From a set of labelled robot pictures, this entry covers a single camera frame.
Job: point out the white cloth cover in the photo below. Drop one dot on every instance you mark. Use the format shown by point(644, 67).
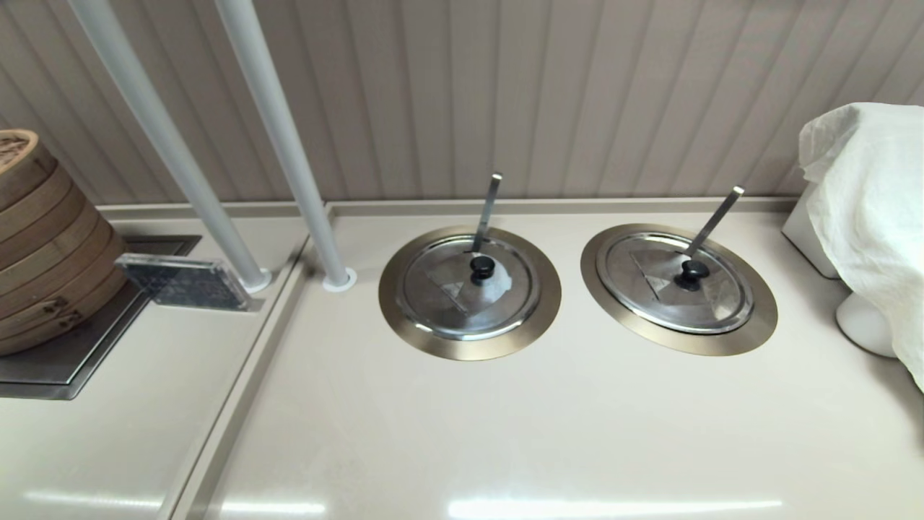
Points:
point(873, 202)

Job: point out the white metal pole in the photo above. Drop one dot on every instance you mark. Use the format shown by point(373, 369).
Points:
point(160, 123)
point(279, 123)

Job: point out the stacked bamboo steamer baskets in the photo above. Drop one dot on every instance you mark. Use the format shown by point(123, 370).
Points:
point(50, 253)

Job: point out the clear acrylic sign block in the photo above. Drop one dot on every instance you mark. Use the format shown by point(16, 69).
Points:
point(188, 284)

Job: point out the steel lid with black knob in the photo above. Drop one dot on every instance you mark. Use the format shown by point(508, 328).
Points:
point(440, 289)
point(650, 289)

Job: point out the recessed steel steamer tray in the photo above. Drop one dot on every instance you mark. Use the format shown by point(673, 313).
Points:
point(72, 354)

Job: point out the white round appliance foot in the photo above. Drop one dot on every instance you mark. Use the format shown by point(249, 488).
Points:
point(863, 325)

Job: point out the white appliance body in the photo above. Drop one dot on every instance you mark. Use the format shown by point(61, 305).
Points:
point(801, 238)

